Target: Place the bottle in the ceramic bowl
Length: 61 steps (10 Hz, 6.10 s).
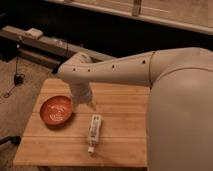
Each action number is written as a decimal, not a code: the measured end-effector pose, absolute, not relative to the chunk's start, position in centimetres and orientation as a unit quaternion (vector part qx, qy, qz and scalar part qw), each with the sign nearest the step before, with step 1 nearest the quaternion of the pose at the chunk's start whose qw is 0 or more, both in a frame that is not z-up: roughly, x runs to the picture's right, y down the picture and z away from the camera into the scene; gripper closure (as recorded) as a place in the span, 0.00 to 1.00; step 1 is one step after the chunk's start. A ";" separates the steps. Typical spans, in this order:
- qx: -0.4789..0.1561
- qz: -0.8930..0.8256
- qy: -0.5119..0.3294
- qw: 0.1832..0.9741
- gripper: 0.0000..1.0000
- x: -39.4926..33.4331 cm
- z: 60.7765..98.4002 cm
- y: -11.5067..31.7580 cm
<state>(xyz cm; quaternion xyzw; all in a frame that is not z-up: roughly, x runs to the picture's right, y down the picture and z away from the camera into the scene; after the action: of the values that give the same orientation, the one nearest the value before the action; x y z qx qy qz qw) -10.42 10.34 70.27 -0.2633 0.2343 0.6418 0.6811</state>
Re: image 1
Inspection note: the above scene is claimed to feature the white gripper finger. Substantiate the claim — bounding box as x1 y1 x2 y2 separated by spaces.
71 99 78 108
87 101 96 110

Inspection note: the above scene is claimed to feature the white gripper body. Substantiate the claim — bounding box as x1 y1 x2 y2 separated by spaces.
69 83 92 104

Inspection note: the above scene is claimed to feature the white plastic bottle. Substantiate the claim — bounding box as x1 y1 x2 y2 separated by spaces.
88 115 102 154

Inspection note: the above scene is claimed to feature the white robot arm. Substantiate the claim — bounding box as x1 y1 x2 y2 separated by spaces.
57 47 213 171

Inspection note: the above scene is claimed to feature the orange ceramic bowl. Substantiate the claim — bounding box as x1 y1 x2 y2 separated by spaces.
40 95 72 125

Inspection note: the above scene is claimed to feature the wooden table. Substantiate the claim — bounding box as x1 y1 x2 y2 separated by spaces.
14 79 149 168

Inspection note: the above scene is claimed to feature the long wooden beam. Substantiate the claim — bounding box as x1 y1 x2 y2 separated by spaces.
0 26 113 61

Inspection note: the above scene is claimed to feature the black caster wheel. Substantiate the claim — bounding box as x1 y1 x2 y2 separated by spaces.
0 136 21 145

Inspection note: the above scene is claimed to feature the small white box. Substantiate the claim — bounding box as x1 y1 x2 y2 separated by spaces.
26 28 43 38

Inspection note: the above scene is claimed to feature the black cable with plug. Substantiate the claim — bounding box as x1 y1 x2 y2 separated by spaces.
2 39 26 99

